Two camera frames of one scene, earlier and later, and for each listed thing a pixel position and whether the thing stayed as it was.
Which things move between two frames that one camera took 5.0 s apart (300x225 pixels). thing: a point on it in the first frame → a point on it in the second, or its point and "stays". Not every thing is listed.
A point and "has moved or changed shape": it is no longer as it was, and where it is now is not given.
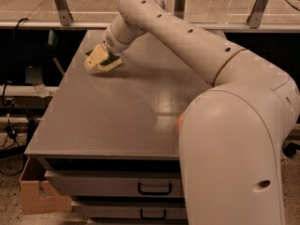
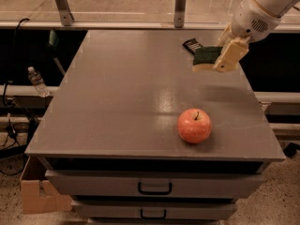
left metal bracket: x=62 y=5 stays
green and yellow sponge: x=112 y=62 has moved or changed shape
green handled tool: x=52 y=43 stays
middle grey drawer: x=131 y=209 stays
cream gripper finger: x=98 y=54 → x=233 y=52
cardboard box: x=37 y=196 stays
